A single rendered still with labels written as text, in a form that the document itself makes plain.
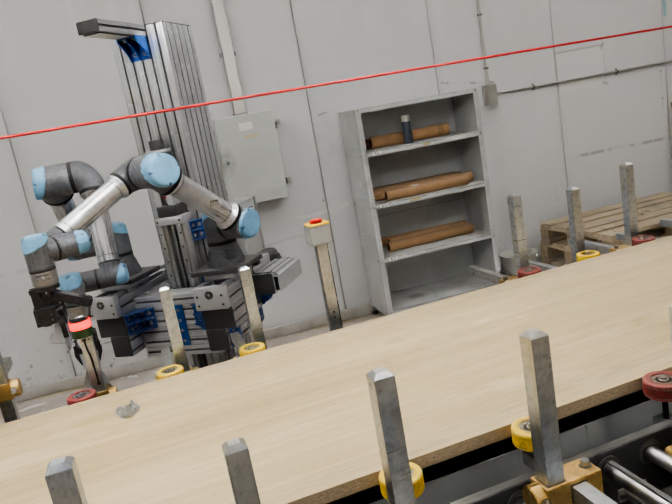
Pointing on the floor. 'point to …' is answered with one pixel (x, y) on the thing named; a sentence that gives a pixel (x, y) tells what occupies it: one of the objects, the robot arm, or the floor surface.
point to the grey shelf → (395, 211)
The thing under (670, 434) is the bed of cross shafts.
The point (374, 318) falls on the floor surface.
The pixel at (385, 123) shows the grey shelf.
